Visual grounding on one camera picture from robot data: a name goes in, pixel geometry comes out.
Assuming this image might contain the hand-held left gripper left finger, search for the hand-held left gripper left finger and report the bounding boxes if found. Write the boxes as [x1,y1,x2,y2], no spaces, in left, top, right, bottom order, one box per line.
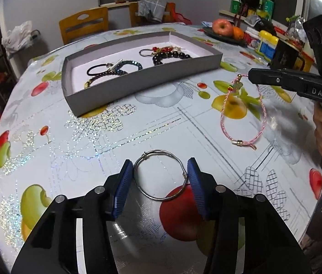
[11,159,134,274]

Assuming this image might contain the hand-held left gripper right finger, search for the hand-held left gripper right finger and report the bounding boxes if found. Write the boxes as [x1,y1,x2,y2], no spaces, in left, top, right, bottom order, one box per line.
[186,157,311,274]

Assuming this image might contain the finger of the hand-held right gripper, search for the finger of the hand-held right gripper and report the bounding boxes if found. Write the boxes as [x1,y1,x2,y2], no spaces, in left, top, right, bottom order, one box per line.
[248,68,303,95]

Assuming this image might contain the silver wire bangle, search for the silver wire bangle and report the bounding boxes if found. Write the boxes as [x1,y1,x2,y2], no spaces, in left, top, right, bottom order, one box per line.
[134,150,190,201]

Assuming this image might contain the pink cord bracelet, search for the pink cord bracelet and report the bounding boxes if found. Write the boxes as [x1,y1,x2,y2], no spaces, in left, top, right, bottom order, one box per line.
[220,74,266,150]

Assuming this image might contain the grey cardboard tray box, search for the grey cardboard tray box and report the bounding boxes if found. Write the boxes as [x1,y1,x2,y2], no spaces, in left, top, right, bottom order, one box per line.
[62,31,224,117]

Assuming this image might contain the dark blue bead bracelet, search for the dark blue bead bracelet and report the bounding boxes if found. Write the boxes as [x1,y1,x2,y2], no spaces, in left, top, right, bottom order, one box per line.
[111,60,143,76]

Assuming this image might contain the black box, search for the black box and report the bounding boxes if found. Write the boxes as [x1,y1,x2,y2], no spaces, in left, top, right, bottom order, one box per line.
[270,38,306,72]

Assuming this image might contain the yellow lid blue containers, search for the yellow lid blue containers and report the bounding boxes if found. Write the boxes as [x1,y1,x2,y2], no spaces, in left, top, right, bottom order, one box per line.
[257,30,279,58]

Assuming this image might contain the white jar with red label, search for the white jar with red label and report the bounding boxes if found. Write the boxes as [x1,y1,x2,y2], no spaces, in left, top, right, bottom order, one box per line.
[247,31,261,49]

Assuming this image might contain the green bottle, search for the green bottle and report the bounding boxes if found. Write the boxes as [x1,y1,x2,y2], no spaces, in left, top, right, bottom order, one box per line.
[264,0,276,20]

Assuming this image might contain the red apple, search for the red apple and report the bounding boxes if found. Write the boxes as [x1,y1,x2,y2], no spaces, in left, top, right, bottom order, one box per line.
[212,18,234,37]

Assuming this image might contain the dark fruit plate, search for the dark fruit plate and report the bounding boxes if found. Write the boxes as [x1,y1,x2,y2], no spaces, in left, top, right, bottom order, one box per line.
[202,26,248,46]

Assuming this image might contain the red bag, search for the red bag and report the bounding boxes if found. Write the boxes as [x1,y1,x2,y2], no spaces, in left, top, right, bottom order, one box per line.
[165,3,192,25]

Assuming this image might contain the grey checked cloth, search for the grey checked cloth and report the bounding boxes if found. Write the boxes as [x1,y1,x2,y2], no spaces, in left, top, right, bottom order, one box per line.
[137,0,167,23]

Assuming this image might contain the white plastic bag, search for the white plastic bag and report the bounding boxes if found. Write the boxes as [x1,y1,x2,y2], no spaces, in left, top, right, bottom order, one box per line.
[1,21,33,53]

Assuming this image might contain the gold and dark bead bracelet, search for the gold and dark bead bracelet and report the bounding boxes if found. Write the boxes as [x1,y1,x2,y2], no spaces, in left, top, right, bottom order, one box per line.
[84,73,113,90]

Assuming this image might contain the black bead bracelet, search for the black bead bracelet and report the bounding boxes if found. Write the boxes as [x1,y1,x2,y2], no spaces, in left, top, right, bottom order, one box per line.
[152,52,192,66]

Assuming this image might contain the black hair tie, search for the black hair tie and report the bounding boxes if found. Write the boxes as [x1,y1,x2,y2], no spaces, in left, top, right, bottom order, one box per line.
[87,63,113,77]

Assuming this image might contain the red bead bracelet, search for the red bead bracelet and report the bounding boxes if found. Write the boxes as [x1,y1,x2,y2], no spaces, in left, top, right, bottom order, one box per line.
[151,45,183,55]

